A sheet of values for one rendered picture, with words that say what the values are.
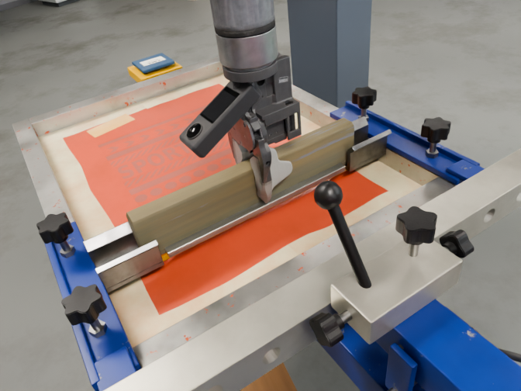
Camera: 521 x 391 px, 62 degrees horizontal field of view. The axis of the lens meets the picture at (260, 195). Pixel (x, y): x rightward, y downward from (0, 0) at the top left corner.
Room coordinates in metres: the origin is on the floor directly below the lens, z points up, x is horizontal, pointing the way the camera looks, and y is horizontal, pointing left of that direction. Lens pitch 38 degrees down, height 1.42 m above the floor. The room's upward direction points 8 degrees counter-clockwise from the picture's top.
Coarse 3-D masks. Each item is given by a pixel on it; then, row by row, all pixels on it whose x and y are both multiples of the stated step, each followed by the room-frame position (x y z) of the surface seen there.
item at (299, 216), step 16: (192, 96) 1.04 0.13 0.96; (208, 96) 1.03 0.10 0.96; (160, 112) 0.97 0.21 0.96; (176, 112) 0.96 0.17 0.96; (336, 176) 0.62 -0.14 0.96; (352, 176) 0.61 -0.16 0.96; (304, 192) 0.59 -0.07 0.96; (352, 192) 0.57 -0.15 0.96; (368, 192) 0.56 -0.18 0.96; (384, 192) 0.56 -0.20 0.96; (272, 208) 0.56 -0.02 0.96; (288, 208) 0.55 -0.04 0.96; (304, 208) 0.55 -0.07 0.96; (320, 208) 0.54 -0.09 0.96; (352, 208) 0.53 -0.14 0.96; (272, 224) 0.52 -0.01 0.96; (288, 224) 0.51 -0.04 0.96; (304, 224) 0.51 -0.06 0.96; (320, 224) 0.50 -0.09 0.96; (288, 240) 0.48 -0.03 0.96
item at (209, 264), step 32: (128, 128) 0.92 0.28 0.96; (96, 160) 0.79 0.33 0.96; (96, 192) 0.67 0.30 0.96; (128, 192) 0.66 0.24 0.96; (256, 224) 0.52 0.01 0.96; (192, 256) 0.47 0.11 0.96; (224, 256) 0.46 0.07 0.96; (256, 256) 0.45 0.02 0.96; (160, 288) 0.42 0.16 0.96; (192, 288) 0.41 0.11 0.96
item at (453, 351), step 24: (432, 312) 0.26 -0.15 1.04; (384, 336) 0.26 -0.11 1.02; (408, 336) 0.24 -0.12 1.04; (432, 336) 0.23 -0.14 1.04; (456, 336) 0.23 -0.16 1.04; (480, 336) 0.23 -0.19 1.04; (432, 360) 0.21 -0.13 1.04; (456, 360) 0.21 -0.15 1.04; (480, 360) 0.20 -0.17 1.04; (504, 360) 0.20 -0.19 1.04; (432, 384) 0.20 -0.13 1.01; (456, 384) 0.18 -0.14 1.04; (480, 384) 0.18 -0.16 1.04; (504, 384) 0.18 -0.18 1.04
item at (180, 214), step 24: (336, 120) 0.63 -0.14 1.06; (288, 144) 0.58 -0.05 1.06; (312, 144) 0.58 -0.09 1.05; (336, 144) 0.60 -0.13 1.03; (240, 168) 0.53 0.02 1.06; (312, 168) 0.58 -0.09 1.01; (192, 192) 0.49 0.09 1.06; (216, 192) 0.50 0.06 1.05; (240, 192) 0.52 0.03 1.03; (144, 216) 0.45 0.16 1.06; (168, 216) 0.46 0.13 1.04; (192, 216) 0.48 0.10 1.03; (216, 216) 0.49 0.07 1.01; (144, 240) 0.45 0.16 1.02; (168, 240) 0.46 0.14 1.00
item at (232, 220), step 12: (336, 168) 0.59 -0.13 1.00; (312, 180) 0.56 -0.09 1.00; (324, 180) 0.57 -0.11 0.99; (288, 192) 0.54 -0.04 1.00; (300, 192) 0.55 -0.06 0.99; (264, 204) 0.52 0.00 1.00; (276, 204) 0.53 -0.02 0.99; (240, 216) 0.50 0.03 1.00; (252, 216) 0.51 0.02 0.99; (216, 228) 0.48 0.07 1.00; (228, 228) 0.49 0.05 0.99; (180, 240) 0.47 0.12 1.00; (192, 240) 0.46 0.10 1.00; (168, 252) 0.45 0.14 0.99; (180, 252) 0.45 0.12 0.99
